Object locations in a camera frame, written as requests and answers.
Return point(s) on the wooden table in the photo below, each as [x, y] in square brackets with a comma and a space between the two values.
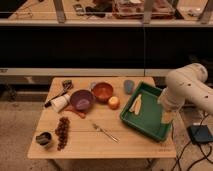
[84, 142]

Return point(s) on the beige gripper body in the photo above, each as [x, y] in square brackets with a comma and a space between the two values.
[168, 115]

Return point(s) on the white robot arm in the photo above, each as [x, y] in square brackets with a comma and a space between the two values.
[185, 83]

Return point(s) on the green plastic tray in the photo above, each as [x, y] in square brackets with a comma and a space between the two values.
[148, 121]

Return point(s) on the small dark metal cup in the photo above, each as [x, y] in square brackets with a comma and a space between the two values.
[44, 138]

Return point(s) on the bunch of red grapes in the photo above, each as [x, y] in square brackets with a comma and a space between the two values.
[62, 132]

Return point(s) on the orange plastic bowl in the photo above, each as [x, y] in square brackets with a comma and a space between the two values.
[102, 91]

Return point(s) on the orange round fruit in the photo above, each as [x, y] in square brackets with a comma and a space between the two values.
[114, 103]

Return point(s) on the black handled kitchen tool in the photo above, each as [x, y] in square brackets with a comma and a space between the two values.
[66, 84]

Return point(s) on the silver metal fork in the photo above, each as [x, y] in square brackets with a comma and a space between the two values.
[99, 129]

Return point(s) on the purple plastic bowl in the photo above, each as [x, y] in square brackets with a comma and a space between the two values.
[82, 100]

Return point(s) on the black box on floor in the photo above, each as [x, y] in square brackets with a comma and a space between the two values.
[200, 134]

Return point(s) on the yellow banana in tray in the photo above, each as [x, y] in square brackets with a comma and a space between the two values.
[135, 108]

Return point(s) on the white plastic cup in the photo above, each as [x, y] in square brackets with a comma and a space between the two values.
[60, 103]

